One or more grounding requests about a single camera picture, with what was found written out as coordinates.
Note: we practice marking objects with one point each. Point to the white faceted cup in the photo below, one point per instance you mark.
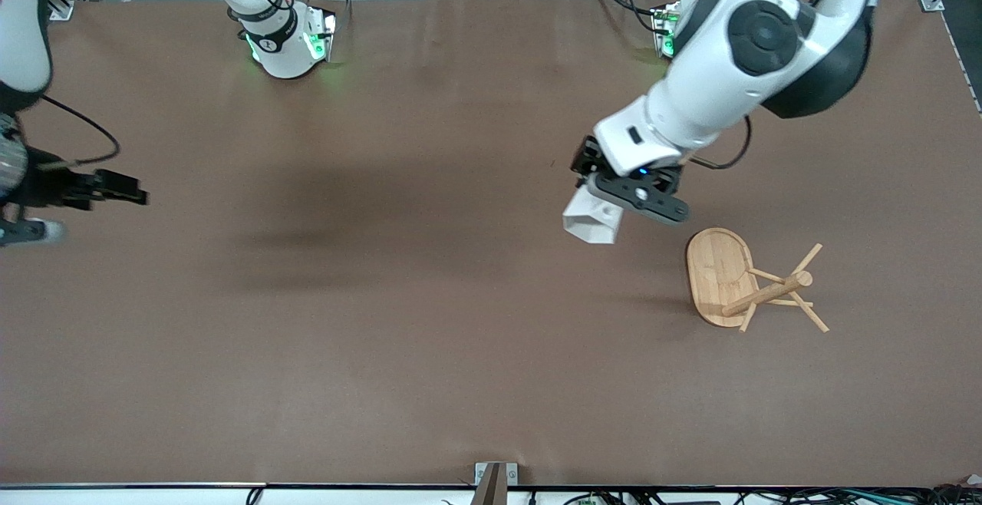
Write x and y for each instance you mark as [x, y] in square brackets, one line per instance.
[591, 225]

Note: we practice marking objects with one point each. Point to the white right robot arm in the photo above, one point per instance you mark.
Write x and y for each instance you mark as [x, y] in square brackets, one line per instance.
[280, 44]

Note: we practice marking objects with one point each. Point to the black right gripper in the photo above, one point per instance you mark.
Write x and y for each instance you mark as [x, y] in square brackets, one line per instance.
[47, 185]

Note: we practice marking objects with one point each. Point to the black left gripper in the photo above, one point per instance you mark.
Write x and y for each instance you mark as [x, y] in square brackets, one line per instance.
[588, 160]

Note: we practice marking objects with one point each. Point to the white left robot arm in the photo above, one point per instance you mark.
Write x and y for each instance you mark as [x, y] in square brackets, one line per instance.
[736, 75]

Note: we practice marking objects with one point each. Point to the grey metal table bracket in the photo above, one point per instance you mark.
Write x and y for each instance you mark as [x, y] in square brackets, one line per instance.
[495, 476]

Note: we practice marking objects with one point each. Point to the brown table mat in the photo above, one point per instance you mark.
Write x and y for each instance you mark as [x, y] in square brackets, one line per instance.
[383, 321]

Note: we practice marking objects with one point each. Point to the wooden cup rack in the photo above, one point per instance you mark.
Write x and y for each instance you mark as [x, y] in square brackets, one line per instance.
[717, 275]

